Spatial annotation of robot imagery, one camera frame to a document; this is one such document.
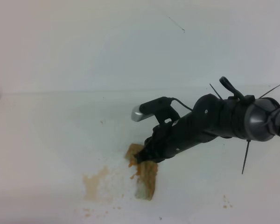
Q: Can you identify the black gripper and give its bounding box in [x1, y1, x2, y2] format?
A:
[134, 94, 233, 163]

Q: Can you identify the stained green rag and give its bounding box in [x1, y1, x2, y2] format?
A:
[125, 143, 158, 201]

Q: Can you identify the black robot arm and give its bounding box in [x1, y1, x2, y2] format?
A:
[132, 94, 280, 163]

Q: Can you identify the faded coffee stain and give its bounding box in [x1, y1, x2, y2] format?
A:
[83, 166, 113, 203]

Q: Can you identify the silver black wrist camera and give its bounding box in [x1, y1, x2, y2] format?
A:
[131, 97, 180, 125]

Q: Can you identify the black camera cable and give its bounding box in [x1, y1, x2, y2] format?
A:
[171, 99, 194, 112]

